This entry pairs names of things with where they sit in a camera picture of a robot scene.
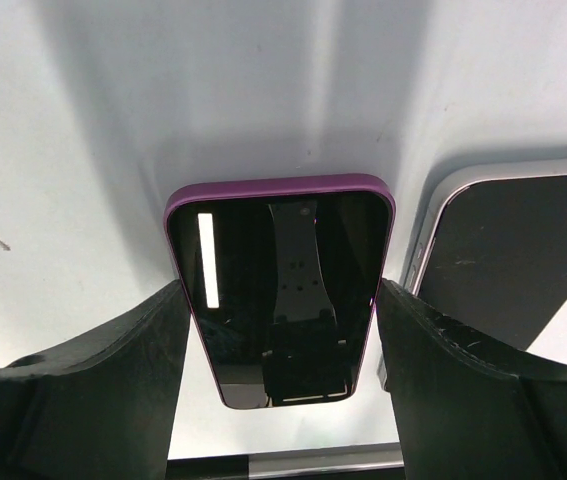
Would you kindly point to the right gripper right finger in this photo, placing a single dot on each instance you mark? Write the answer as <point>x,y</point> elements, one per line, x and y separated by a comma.
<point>466,405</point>

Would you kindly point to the black phone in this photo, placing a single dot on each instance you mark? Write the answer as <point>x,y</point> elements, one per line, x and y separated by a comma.
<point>489,243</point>

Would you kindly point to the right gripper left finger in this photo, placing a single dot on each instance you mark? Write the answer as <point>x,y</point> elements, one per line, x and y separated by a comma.
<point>101,405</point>

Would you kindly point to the purple-edged phone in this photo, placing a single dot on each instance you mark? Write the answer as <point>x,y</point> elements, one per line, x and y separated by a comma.
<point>281,276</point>

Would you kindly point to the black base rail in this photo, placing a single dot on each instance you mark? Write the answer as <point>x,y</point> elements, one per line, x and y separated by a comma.
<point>381,461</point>

